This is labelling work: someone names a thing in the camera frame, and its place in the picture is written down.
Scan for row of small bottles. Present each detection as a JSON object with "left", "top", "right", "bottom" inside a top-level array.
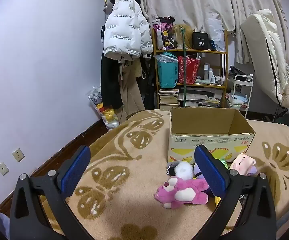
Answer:
[{"left": 203, "top": 64, "right": 225, "bottom": 85}]

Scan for dark wooden bed frame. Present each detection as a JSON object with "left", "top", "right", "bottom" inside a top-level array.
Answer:
[{"left": 0, "top": 119, "right": 105, "bottom": 213}]

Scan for green pole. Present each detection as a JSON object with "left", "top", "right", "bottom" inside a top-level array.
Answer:
[{"left": 181, "top": 27, "right": 188, "bottom": 108}]

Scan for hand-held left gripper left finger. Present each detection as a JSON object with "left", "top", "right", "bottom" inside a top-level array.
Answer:
[{"left": 9, "top": 145, "right": 95, "bottom": 240}]

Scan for green tissue pack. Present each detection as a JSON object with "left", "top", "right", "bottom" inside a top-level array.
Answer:
[{"left": 218, "top": 156, "right": 229, "bottom": 170}]

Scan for purple printed bag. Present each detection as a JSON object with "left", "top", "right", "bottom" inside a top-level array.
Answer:
[{"left": 152, "top": 17, "right": 175, "bottom": 50}]

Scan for clear plastic bag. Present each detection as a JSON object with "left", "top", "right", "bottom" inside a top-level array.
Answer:
[{"left": 204, "top": 17, "right": 226, "bottom": 52}]

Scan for black hanging garment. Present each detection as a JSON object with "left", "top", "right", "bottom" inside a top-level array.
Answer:
[{"left": 141, "top": 55, "right": 157, "bottom": 109}]

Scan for pink plush pig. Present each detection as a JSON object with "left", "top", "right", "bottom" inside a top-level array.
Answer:
[{"left": 229, "top": 153, "right": 257, "bottom": 177}]

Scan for pink plush bear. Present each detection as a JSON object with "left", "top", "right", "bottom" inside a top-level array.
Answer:
[{"left": 155, "top": 176, "right": 210, "bottom": 209}]

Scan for stack of books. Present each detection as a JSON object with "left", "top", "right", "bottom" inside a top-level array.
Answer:
[{"left": 158, "top": 88, "right": 180, "bottom": 105}]

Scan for black hanging coat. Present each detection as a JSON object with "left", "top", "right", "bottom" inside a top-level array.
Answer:
[{"left": 101, "top": 54, "right": 123, "bottom": 110}]

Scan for printed cardboard box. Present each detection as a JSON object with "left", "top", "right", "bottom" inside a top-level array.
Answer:
[{"left": 168, "top": 107, "right": 256, "bottom": 165}]

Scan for beige hanging trousers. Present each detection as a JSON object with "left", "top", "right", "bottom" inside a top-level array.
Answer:
[{"left": 117, "top": 60, "right": 145, "bottom": 120}]

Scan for wooden shelf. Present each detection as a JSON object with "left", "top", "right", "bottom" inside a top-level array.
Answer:
[{"left": 151, "top": 27, "right": 228, "bottom": 109}]

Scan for teal shopping bag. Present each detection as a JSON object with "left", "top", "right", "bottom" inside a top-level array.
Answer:
[{"left": 157, "top": 55, "right": 179, "bottom": 89}]

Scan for white fluffy pompom plush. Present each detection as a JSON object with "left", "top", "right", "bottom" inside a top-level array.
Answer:
[{"left": 166, "top": 162, "right": 195, "bottom": 179}]

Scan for black gift box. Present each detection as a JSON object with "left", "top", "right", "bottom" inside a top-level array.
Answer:
[{"left": 192, "top": 32, "right": 208, "bottom": 50}]

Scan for purple plush doll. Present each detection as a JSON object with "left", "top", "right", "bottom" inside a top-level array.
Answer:
[{"left": 193, "top": 162, "right": 216, "bottom": 198}]

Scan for floral curtain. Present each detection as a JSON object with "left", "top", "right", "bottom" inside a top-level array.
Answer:
[{"left": 134, "top": 0, "right": 289, "bottom": 65}]

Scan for red shopping bag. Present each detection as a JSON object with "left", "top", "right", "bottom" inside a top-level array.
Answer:
[{"left": 177, "top": 56, "right": 202, "bottom": 85}]

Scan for white trolley cart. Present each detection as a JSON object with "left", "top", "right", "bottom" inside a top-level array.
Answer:
[{"left": 226, "top": 66, "right": 254, "bottom": 118}]

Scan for brown fluffy plush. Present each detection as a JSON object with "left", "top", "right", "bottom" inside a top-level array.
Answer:
[{"left": 172, "top": 24, "right": 195, "bottom": 49}]

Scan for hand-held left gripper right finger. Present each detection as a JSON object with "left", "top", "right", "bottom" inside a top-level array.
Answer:
[{"left": 194, "top": 144, "right": 277, "bottom": 240}]

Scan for white wall socket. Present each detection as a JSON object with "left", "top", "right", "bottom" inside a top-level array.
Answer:
[
  {"left": 12, "top": 148, "right": 25, "bottom": 162},
  {"left": 0, "top": 162, "right": 10, "bottom": 176}
]

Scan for pile of papers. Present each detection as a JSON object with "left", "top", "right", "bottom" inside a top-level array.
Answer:
[{"left": 184, "top": 92, "right": 221, "bottom": 108}]

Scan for plastic bag of toys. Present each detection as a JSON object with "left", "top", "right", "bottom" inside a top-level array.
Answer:
[{"left": 87, "top": 86, "right": 121, "bottom": 130}]

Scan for white puffer jacket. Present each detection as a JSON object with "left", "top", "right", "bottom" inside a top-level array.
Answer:
[{"left": 102, "top": 0, "right": 153, "bottom": 60}]

